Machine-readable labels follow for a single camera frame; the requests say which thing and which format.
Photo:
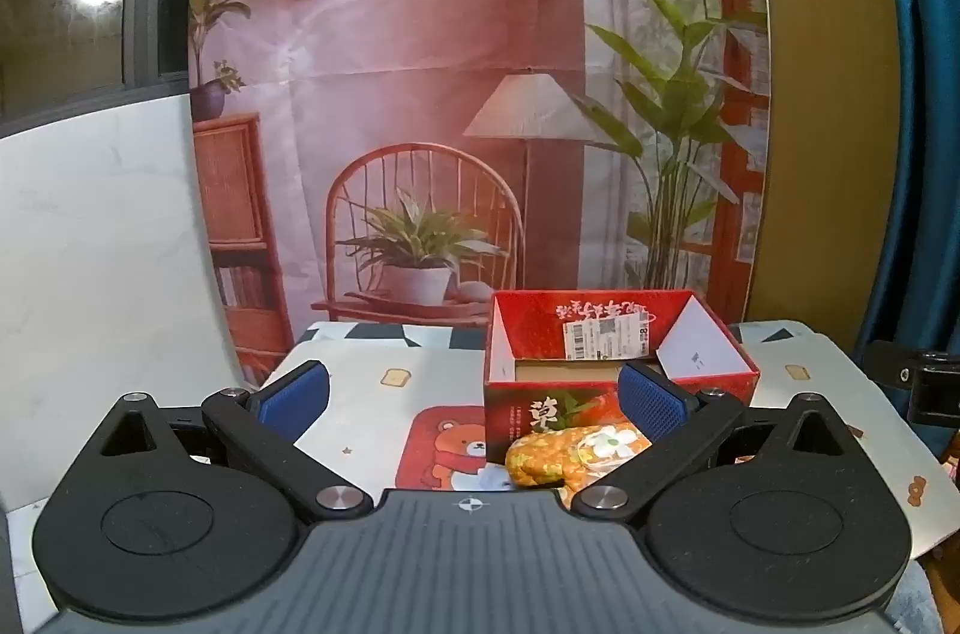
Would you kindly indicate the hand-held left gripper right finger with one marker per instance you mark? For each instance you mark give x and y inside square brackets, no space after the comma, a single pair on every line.
[651,400]

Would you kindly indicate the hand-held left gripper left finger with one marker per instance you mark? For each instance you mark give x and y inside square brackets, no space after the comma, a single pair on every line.
[294,395]

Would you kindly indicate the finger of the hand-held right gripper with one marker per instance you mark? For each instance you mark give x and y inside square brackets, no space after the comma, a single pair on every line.
[896,364]
[937,394]

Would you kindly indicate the orange floral fabric pouch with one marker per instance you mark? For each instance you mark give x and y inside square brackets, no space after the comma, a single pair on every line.
[555,458]

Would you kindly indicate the red strawberry cardboard box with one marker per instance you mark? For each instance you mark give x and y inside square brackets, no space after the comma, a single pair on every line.
[540,326]

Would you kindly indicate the cartoon printed tablecloth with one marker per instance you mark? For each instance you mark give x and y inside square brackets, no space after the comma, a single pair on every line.
[375,428]

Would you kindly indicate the blue curtain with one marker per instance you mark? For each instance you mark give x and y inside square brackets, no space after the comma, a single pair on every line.
[926,79]

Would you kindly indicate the printed room backdrop cloth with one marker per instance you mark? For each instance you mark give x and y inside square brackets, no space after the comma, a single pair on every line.
[450,41]

